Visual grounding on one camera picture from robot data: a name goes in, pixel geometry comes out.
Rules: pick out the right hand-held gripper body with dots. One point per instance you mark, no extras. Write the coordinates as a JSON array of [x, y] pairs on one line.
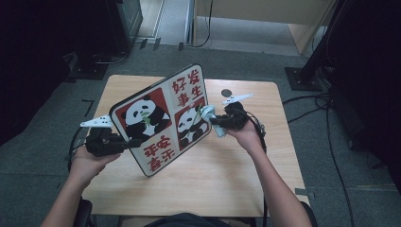
[[236, 118]]

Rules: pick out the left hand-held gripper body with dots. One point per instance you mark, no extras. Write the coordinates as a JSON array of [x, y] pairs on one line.
[[101, 143]]

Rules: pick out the light blue wiping cloth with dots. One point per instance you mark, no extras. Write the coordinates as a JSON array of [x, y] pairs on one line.
[[208, 112]]

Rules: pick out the panda picture board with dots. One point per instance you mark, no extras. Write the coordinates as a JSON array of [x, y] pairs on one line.
[[157, 119]]

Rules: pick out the person's right hand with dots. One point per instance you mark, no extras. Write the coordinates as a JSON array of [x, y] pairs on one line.
[[249, 137]]

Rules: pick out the person's left hand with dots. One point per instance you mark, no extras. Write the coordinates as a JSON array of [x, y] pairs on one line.
[[85, 167]]

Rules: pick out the dark round table grommet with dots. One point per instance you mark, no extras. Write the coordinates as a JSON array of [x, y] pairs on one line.
[[226, 93]]

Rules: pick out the black floor stand base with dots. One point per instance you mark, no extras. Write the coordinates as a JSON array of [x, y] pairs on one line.
[[85, 71]]

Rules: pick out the person's dark clothing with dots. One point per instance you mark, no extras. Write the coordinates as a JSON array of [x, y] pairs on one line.
[[186, 220]]

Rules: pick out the grey floor tape strip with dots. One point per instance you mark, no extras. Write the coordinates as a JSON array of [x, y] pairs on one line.
[[302, 191]]

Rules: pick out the black stand pole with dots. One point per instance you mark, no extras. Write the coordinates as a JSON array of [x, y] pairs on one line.
[[318, 53]]

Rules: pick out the dark curtain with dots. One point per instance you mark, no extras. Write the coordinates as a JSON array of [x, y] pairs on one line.
[[372, 78], [38, 56]]

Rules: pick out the light wooden desk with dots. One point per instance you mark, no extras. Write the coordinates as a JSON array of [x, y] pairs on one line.
[[252, 9]]

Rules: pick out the dark cabinet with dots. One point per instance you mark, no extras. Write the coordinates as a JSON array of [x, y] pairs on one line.
[[129, 19]]

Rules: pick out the black stand base plate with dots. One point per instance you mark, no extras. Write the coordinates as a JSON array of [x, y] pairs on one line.
[[299, 80]]

